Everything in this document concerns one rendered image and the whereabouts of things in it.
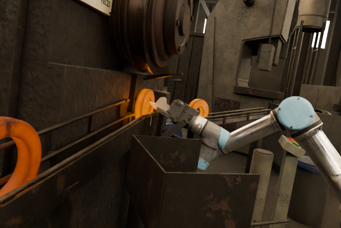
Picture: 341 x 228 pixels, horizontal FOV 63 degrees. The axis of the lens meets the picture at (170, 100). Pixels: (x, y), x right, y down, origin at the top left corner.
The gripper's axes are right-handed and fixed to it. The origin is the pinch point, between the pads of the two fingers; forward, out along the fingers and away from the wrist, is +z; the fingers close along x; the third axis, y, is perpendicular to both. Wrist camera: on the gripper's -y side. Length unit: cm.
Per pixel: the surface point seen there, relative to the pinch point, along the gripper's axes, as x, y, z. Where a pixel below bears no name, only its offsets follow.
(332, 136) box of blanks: -201, 19, -134
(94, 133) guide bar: 37.3, -9.0, 2.6
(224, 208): 61, 2, -38
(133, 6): 25.1, 32.1, 14.1
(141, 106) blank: 7.2, -1.3, 1.6
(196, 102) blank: -36.8, 5.2, -12.6
